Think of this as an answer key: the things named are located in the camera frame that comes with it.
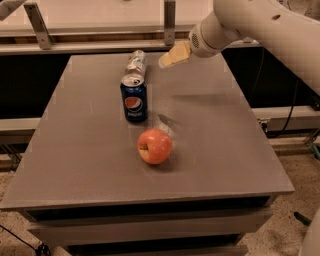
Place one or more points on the silver green 7up can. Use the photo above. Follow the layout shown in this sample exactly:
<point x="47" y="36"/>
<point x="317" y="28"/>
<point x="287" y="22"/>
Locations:
<point x="137" y="63"/>

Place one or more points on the blue Pepsi can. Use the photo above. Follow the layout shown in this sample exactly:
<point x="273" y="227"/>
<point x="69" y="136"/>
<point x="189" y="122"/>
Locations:
<point x="134" y="98"/>

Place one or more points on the red apple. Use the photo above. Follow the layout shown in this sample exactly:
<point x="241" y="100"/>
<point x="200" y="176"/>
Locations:
<point x="154" y="146"/>

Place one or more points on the green tool on floor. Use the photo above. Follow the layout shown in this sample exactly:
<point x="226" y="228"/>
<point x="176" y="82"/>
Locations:
<point x="304" y="220"/>

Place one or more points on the grey drawer cabinet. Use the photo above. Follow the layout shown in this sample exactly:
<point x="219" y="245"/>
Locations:
<point x="192" y="179"/>

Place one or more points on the left metal bracket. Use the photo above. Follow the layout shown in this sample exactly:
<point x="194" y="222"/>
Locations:
<point x="37" y="22"/>

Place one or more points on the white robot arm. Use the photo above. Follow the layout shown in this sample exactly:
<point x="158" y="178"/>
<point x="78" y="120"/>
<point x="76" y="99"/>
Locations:
<point x="293" y="39"/>

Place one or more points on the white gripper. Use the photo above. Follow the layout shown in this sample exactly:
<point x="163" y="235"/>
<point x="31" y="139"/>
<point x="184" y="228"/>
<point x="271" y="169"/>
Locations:
<point x="199" y="42"/>

